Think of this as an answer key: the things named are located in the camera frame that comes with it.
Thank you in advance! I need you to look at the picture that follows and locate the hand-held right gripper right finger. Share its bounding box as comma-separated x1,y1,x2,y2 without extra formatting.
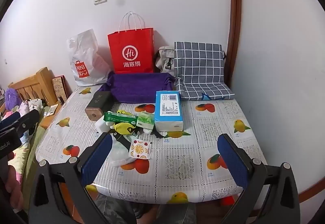
218,133,301,224

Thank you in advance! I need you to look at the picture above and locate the fruit print tablecloth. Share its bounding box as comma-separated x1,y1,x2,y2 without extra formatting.
35,85,267,204

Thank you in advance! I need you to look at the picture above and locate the purple fabric basket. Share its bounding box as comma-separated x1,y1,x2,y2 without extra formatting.
106,72,177,103

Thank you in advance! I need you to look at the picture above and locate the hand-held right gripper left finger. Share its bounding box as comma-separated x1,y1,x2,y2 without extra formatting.
27,133,113,224

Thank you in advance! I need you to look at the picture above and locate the brown wooden door frame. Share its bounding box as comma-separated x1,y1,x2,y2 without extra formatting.
227,0,242,80

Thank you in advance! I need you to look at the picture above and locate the grey checked cushion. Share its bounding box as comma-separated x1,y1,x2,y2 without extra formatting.
174,41,235,101

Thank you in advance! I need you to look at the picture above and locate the yellow pouch with black straps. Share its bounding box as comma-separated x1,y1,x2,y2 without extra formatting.
113,110,139,136

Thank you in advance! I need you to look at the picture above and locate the black strap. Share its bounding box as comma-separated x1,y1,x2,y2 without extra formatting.
148,129,165,139
111,131,131,150

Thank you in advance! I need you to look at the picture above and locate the wooden bedside table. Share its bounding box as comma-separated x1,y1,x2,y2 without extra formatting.
39,102,63,129

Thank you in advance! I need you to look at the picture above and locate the green and white tissue packet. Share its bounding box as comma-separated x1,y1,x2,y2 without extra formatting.
136,111,155,130

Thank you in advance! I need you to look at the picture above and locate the beige canvas bag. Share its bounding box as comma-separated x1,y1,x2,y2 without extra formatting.
155,46,176,75

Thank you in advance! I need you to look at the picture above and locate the red paper bag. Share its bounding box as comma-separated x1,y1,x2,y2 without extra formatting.
107,11,155,75

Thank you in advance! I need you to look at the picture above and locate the fruit print packet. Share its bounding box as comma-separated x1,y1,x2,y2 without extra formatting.
129,138,152,160

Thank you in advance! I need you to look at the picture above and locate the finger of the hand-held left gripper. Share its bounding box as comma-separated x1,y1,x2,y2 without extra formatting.
0,111,21,129
14,109,40,138

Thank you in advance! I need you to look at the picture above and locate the white sponge block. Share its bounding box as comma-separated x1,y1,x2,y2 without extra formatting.
95,115,112,136

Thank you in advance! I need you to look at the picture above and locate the white plastic shopping bag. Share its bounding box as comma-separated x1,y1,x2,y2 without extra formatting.
67,28,112,87

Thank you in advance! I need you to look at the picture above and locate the purple plush toy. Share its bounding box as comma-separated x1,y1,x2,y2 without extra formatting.
4,88,20,113

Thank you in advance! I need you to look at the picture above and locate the red object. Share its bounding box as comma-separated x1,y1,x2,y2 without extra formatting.
220,195,235,207

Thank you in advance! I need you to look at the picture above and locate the blue tissue pack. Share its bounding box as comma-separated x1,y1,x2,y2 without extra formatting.
154,91,184,133

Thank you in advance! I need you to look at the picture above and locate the white foam net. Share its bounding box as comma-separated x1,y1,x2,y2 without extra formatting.
109,139,136,167

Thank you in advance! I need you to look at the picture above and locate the brown book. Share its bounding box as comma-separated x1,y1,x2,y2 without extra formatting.
52,75,68,103

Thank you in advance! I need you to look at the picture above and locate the dark green box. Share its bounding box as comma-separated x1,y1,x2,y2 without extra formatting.
85,91,112,121

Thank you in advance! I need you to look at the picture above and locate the wooden headboard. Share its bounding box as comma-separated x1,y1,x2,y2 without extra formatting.
9,67,61,110

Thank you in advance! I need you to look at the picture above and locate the green bed sheet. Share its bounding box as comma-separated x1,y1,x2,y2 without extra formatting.
22,122,46,199

